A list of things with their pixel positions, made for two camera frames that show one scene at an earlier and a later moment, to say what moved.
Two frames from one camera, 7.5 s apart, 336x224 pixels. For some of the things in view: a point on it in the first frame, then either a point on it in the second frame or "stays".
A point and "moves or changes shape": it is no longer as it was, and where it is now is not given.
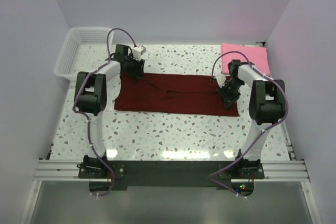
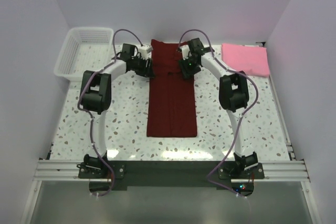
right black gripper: x=228 y=100 → x=186 y=71
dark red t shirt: x=174 y=95 moves or changes shape
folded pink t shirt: x=257 y=56 stays
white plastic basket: x=83 y=49 stays
